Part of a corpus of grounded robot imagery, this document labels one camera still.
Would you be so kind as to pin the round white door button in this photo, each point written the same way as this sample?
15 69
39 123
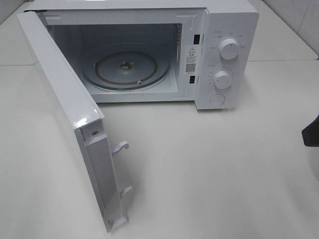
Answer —
217 100

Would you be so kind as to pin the glass microwave turntable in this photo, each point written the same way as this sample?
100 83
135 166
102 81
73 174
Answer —
125 66

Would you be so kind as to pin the upper white power knob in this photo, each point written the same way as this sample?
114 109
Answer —
229 48

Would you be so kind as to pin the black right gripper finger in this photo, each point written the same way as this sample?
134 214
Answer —
310 134

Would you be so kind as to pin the white timer knob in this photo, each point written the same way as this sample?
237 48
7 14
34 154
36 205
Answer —
222 80

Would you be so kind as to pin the white microwave oven body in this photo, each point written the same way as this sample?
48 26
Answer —
79 26

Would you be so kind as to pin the white warning label sticker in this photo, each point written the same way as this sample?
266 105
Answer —
190 59

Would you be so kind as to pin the white microwave door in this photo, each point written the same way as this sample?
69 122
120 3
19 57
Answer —
80 119

